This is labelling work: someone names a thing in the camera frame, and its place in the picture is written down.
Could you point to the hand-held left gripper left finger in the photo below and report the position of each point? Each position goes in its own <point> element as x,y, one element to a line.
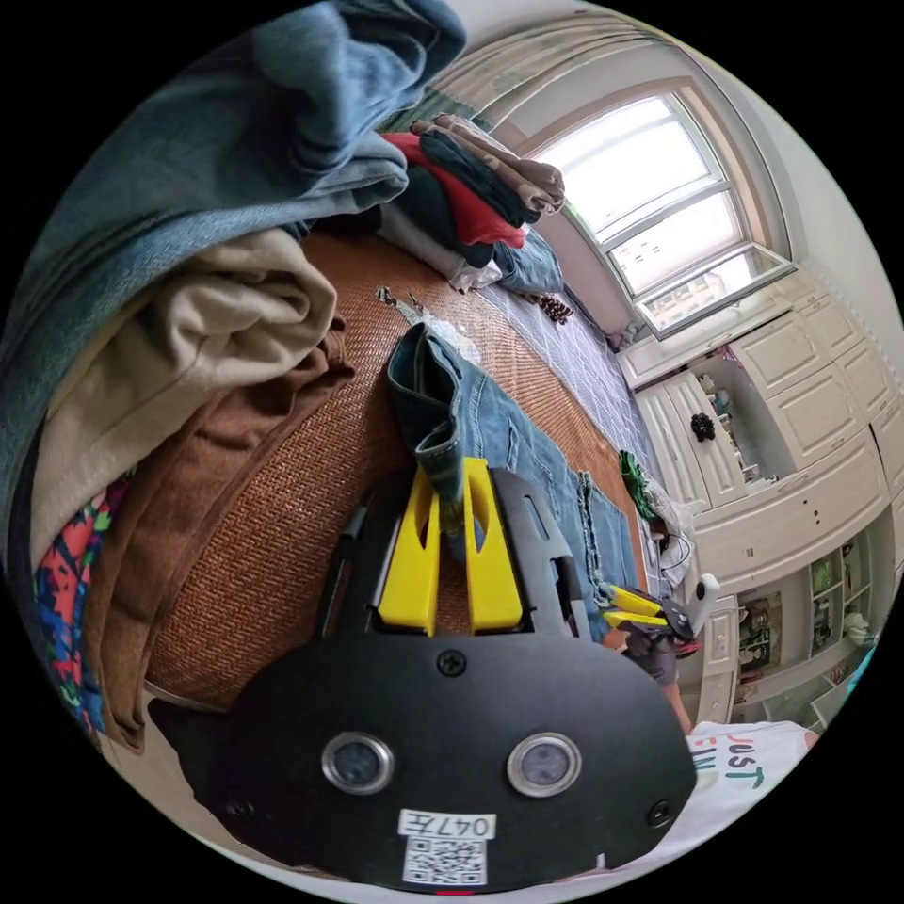
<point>408,565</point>

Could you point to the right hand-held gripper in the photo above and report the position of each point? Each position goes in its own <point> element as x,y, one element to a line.
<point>678,616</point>

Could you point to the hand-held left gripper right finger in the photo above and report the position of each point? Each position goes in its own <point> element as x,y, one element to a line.
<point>494,565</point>

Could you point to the light blue jeans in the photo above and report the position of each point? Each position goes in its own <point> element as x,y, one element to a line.
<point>494,417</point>

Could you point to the person's right forearm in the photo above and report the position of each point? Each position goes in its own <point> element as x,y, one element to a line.
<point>679,706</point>

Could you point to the person's right hand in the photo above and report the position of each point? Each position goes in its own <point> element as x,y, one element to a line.
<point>657,657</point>

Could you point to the green cloth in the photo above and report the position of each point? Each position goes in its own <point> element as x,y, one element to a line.
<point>636,484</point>

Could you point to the bed with woven mat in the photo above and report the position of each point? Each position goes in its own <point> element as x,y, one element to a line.
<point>297,459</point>

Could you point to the white shelf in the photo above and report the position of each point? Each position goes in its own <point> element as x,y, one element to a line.
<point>812,628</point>

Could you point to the person's body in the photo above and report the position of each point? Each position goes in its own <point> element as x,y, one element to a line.
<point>749,798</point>

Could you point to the white cupboard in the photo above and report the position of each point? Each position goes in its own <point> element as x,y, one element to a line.
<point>798,424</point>

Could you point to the stacked pile of folded clothes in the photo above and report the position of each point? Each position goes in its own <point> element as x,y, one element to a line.
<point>487,205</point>

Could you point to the window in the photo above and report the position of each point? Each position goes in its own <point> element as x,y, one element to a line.
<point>657,198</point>

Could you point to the heaped pile of clothes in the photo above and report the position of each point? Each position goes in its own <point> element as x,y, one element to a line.
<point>212,176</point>

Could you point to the beige curtain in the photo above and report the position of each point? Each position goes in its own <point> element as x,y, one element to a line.
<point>565,63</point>

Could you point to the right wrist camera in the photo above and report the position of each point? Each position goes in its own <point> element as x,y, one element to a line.
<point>708,600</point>

